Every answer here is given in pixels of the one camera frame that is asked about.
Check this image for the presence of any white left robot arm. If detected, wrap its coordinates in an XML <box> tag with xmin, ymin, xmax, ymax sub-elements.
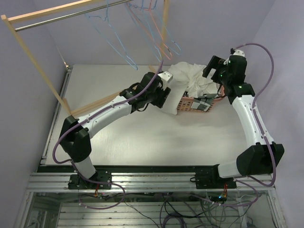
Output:
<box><xmin>56</xmin><ymin>71</ymin><xmax>173</xmax><ymax>190</ymax></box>

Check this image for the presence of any aluminium rail base frame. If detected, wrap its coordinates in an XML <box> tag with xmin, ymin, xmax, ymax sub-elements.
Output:
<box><xmin>27</xmin><ymin>65</ymin><xmax>287</xmax><ymax>228</ymax></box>

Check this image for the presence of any blue empty wire hanger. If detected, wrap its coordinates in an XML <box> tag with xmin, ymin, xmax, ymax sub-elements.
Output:
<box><xmin>144</xmin><ymin>0</ymin><xmax>181</xmax><ymax>60</ymax></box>

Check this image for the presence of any pink wire hanger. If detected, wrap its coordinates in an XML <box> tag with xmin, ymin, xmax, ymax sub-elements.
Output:
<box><xmin>125</xmin><ymin>0</ymin><xmax>172</xmax><ymax>61</ymax></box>

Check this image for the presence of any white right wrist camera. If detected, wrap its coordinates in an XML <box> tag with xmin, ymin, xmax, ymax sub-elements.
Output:
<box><xmin>230</xmin><ymin>48</ymin><xmax>245</xmax><ymax>57</ymax></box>

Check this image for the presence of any pink laundry basket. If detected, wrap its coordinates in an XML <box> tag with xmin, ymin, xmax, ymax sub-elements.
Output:
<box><xmin>177</xmin><ymin>85</ymin><xmax>226</xmax><ymax>113</ymax></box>

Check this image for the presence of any blue wire hanger white shirt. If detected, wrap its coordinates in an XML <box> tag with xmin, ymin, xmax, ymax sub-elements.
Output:
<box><xmin>85</xmin><ymin>0</ymin><xmax>138</xmax><ymax>70</ymax></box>

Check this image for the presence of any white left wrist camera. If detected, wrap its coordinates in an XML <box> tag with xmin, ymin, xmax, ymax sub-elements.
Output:
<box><xmin>158</xmin><ymin>71</ymin><xmax>173</xmax><ymax>89</ymax></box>

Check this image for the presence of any black white plaid shirt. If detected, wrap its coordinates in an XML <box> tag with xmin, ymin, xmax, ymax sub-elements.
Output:
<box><xmin>191</xmin><ymin>94</ymin><xmax>220</xmax><ymax>112</ymax></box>

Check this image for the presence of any wooden clothes rack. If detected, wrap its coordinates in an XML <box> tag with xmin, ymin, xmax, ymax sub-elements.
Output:
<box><xmin>0</xmin><ymin>0</ymin><xmax>171</xmax><ymax>119</ymax></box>

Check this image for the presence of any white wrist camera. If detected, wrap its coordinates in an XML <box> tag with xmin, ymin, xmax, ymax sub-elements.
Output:
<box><xmin>158</xmin><ymin>71</ymin><xmax>173</xmax><ymax>89</ymax></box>
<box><xmin>230</xmin><ymin>48</ymin><xmax>245</xmax><ymax>57</ymax></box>

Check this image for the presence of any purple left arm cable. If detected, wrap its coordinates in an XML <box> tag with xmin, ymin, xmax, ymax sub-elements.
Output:
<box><xmin>52</xmin><ymin>59</ymin><xmax>164</xmax><ymax>183</ymax></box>

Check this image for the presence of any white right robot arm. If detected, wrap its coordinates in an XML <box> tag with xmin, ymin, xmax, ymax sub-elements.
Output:
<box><xmin>202</xmin><ymin>50</ymin><xmax>285</xmax><ymax>188</ymax></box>

